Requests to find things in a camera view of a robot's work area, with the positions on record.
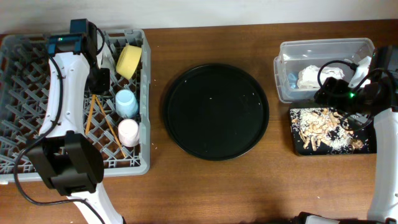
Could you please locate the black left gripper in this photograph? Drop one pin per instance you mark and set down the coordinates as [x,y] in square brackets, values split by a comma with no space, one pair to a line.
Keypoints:
[106,87]

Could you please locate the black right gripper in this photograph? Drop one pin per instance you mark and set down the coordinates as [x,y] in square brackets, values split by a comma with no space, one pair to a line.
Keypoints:
[329,93]

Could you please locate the wooden chopstick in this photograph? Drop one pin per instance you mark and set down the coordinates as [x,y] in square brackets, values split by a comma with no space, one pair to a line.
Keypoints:
[109,124]
[89,118]

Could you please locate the grey round plate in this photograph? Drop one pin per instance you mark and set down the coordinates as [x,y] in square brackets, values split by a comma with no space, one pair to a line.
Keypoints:
[105,59]

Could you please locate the white paper napkin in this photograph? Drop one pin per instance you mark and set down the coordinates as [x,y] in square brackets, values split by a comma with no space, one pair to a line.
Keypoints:
[308,77]

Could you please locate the yellow plastic bowl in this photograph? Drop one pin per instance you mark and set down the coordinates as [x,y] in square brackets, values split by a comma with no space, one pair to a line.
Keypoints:
[128,61]

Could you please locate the light blue plastic cup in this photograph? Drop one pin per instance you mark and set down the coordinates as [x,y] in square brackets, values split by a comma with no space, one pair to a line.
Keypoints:
[126,104]

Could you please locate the food scraps rice and peanuts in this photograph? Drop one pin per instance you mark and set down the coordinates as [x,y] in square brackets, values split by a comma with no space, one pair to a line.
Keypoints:
[323,130]

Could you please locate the pink plastic cup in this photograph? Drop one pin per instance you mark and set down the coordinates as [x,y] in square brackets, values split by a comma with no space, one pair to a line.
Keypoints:
[128,132]

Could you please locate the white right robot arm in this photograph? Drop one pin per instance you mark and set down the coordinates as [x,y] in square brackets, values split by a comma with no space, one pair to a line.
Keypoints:
[376,96]

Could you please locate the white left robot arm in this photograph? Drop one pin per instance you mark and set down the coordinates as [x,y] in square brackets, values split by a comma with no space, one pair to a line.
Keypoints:
[65,160]

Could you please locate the grey plastic dishwasher rack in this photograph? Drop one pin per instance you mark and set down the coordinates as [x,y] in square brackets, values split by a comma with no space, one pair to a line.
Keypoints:
[23,105]

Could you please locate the black rectangular food-waste tray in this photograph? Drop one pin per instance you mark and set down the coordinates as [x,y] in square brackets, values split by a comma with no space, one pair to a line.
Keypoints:
[298,149]

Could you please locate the clear plastic waste bin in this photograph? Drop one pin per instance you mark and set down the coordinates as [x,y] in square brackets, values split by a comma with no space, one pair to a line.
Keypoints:
[294,56]

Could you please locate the blue item in bin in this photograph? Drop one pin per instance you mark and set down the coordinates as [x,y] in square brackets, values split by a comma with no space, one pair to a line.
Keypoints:
[292,80]

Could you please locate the round black serving tray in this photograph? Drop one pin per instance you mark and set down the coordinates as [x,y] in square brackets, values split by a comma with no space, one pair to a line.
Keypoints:
[215,111]

